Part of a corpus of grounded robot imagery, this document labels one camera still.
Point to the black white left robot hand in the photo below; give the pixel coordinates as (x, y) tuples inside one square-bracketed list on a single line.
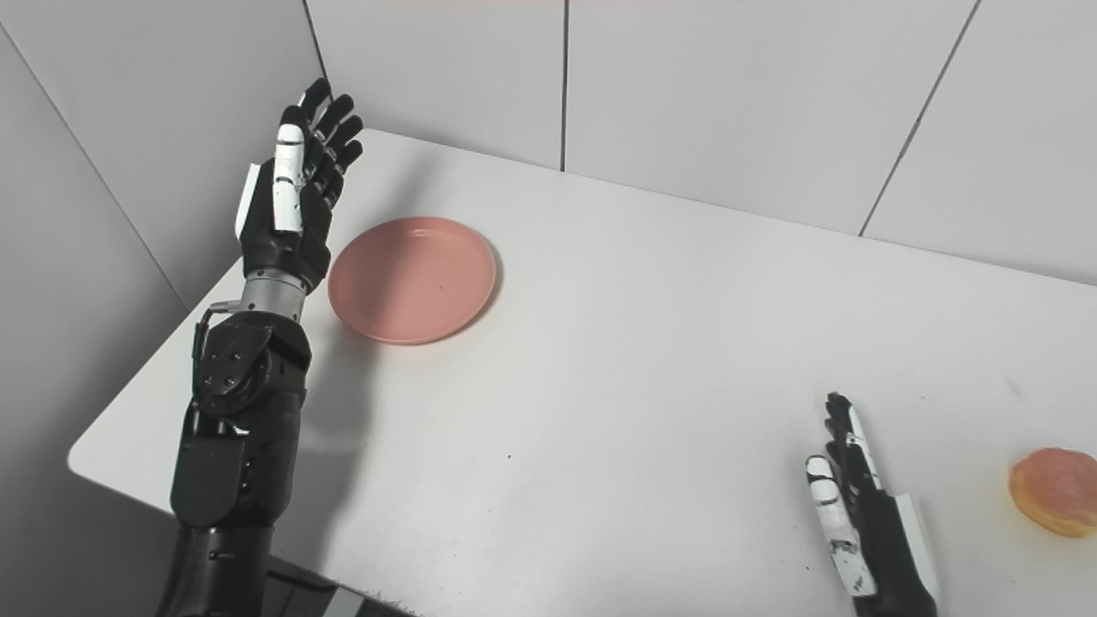
[(287, 248)]

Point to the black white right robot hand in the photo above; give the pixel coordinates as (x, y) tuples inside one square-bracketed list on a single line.
[(883, 548)]

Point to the pink round plate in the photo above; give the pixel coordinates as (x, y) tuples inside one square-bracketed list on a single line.
[(411, 278)]

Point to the orange cream puff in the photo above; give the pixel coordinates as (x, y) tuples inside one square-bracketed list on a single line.
[(1058, 493)]

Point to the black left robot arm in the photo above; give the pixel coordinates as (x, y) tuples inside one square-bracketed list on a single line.
[(231, 446)]

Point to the dark table underframe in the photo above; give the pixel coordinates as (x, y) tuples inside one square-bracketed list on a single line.
[(317, 591)]

